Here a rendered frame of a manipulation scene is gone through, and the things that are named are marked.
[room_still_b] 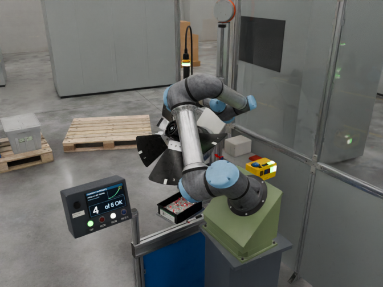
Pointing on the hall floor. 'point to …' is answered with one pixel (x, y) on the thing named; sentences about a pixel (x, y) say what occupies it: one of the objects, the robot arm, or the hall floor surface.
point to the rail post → (138, 271)
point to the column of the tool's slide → (223, 57)
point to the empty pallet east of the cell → (106, 132)
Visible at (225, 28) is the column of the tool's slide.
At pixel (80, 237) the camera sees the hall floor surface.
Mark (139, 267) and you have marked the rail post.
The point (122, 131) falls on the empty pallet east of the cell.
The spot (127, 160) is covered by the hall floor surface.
